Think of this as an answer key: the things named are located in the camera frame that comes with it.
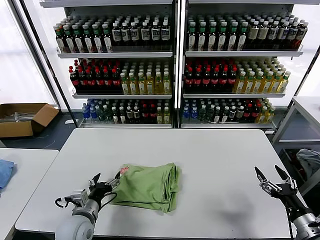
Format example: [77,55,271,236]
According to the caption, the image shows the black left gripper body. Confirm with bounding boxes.
[87,182,111,205]

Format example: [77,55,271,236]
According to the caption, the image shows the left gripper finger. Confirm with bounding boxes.
[104,171,121,191]
[88,172,101,191]

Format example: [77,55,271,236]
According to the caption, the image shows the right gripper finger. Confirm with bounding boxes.
[274,164,298,191]
[254,166,280,195]

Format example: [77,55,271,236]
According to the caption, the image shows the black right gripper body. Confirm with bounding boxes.
[272,183,307,216]

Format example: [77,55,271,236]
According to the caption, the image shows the green polo shirt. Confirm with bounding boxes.
[109,162,183,214]

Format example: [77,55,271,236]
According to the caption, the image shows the pale grey cloth bundle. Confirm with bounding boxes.
[296,148,320,186]

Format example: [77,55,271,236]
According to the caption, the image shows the yellow drink bottle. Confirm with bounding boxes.
[277,71,292,95]
[233,71,247,95]
[261,71,275,95]
[156,106,165,125]
[128,72,138,96]
[252,71,265,95]
[257,106,268,124]
[265,106,276,124]
[137,72,147,96]
[269,71,283,95]
[145,71,155,96]
[154,71,164,95]
[243,71,256,95]
[120,72,130,96]
[163,71,172,95]
[163,106,172,125]

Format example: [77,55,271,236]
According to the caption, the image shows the red cap cola bottle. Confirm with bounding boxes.
[103,67,113,94]
[95,67,105,94]
[228,66,238,93]
[219,67,230,93]
[193,67,204,93]
[202,67,212,93]
[211,67,221,93]
[78,67,89,94]
[251,104,261,123]
[111,67,122,94]
[86,67,97,94]
[69,66,81,94]
[184,67,195,93]
[243,104,253,123]
[141,104,150,124]
[149,104,158,124]

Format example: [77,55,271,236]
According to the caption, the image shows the blue folded cloth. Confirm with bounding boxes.
[0,158,18,193]

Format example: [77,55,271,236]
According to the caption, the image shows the brown cardboard box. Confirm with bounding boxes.
[0,102,60,139]

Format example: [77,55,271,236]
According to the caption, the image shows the silver metal parts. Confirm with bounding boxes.
[0,112,36,123]

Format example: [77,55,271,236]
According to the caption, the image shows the grey metal shelf unit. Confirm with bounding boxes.
[179,0,305,130]
[39,0,180,129]

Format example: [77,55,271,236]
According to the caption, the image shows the white cap navy label bottle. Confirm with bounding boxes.
[286,21,298,50]
[161,20,171,47]
[277,20,288,50]
[294,22,309,50]
[267,20,280,50]
[111,21,123,47]
[129,21,140,47]
[141,21,152,47]
[151,21,161,47]
[121,21,132,47]

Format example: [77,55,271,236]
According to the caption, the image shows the white cap beige label bottle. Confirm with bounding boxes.
[247,20,260,50]
[257,20,270,50]

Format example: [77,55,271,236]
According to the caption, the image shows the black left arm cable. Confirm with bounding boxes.
[99,191,118,208]

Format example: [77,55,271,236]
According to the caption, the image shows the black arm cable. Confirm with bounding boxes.
[284,204,295,240]
[99,191,118,208]

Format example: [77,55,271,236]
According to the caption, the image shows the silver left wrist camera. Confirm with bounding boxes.
[63,189,90,208]

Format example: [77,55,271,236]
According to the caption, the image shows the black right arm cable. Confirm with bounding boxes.
[284,204,295,240]

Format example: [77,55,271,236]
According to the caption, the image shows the grey frame side table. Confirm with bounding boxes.
[271,96,320,197]

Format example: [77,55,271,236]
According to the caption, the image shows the black slanted frame post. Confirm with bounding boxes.
[19,0,80,128]
[292,44,320,100]

